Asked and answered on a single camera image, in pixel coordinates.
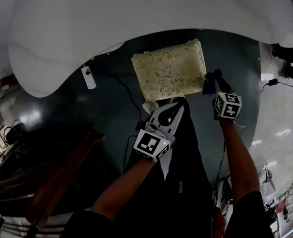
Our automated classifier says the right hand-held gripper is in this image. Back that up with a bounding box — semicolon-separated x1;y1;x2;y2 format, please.
213;79;243;121

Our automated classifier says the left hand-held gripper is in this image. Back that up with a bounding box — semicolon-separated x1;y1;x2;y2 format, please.
133;100;187;163

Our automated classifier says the floral beige cushioned seat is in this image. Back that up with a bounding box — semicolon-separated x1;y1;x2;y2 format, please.
131;38;207;102

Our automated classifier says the person's left forearm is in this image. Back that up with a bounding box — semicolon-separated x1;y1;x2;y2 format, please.
91;154;157;221

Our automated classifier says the person's right forearm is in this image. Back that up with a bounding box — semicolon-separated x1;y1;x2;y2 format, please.
219;119;261;203

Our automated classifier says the white stool leg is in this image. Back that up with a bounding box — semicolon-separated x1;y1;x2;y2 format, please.
142;101;160;114

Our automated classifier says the person's black clothing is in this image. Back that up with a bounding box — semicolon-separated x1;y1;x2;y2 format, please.
61;97;276;238

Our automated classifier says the white power strip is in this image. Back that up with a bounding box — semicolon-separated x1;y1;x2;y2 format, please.
81;66;97;90

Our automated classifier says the brown wooden furniture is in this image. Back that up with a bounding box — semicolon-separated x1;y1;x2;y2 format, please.
0;126;106;234

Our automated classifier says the white paper bag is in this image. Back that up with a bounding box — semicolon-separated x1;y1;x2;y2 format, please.
259;166;277;200

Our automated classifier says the white bed cover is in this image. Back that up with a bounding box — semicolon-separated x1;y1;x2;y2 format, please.
7;0;293;98

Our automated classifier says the black power strip cable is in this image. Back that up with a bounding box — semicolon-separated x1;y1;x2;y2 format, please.
89;69;142;133

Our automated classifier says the black adapter cable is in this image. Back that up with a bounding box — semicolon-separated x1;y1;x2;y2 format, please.
260;81;293;94

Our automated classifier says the bundle of white cables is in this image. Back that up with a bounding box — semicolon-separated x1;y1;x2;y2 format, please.
212;171;234;209

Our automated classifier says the black device with cables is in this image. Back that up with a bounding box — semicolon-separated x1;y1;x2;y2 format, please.
3;121;26;144

